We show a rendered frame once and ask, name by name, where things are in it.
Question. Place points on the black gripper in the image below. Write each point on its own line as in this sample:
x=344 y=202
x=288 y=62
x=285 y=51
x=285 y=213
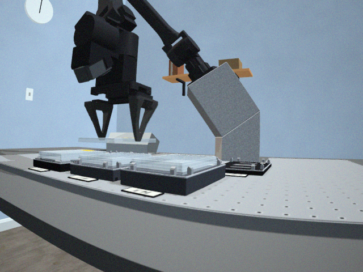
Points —
x=124 y=91

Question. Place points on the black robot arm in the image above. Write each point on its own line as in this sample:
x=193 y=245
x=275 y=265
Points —
x=109 y=52

